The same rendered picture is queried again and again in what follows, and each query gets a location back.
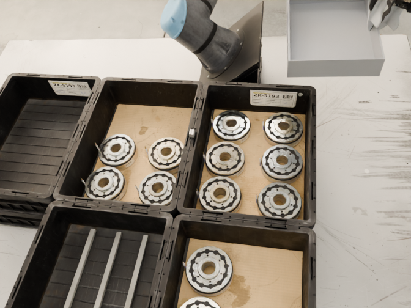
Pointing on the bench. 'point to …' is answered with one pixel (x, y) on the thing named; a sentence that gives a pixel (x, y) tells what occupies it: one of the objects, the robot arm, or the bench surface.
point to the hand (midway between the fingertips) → (373, 24)
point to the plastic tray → (331, 40)
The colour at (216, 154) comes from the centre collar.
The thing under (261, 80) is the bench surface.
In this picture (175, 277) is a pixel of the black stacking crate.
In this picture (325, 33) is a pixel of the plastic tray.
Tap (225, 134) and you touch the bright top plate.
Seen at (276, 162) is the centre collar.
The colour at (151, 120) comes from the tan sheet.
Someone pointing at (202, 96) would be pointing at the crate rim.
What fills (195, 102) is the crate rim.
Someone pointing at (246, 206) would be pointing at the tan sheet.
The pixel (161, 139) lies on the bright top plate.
